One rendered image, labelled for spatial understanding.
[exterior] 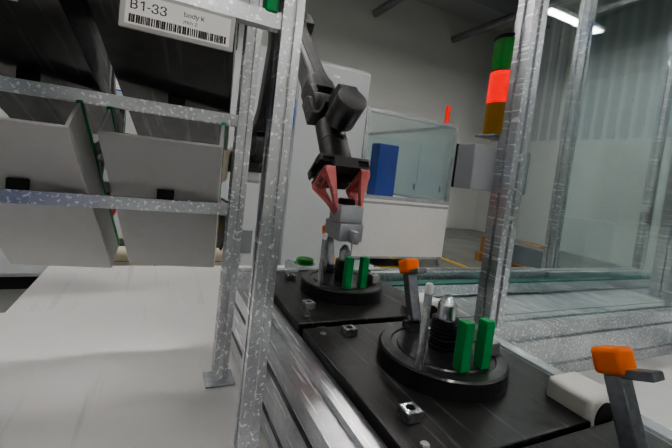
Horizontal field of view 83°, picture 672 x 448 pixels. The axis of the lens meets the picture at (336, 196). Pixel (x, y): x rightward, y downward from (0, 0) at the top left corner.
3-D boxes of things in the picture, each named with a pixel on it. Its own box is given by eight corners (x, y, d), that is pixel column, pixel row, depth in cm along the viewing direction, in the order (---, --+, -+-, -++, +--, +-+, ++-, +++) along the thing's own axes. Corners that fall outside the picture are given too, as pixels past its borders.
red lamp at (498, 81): (479, 103, 62) (483, 73, 62) (500, 108, 65) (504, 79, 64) (504, 99, 58) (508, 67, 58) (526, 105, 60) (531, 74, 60)
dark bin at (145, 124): (139, 140, 58) (147, 99, 61) (227, 150, 62) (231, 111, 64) (81, -12, 33) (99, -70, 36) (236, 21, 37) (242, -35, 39)
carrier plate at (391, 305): (254, 282, 72) (255, 270, 71) (365, 279, 82) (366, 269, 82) (296, 338, 50) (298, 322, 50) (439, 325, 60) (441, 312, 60)
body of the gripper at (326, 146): (372, 167, 69) (364, 137, 73) (320, 160, 65) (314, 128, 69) (356, 187, 74) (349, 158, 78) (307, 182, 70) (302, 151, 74)
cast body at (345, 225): (323, 234, 69) (328, 195, 68) (345, 235, 70) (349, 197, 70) (344, 244, 61) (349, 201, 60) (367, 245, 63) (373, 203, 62)
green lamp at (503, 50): (483, 72, 62) (487, 42, 62) (504, 79, 64) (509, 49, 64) (508, 66, 58) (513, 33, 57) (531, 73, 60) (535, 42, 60)
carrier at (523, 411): (300, 343, 49) (311, 247, 48) (446, 329, 59) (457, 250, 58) (417, 499, 27) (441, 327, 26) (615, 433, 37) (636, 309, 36)
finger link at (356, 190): (380, 204, 65) (368, 161, 70) (342, 201, 62) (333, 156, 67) (362, 224, 70) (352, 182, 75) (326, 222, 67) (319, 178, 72)
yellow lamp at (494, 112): (474, 134, 63) (479, 104, 62) (496, 138, 65) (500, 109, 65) (499, 132, 58) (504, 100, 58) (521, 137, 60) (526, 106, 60)
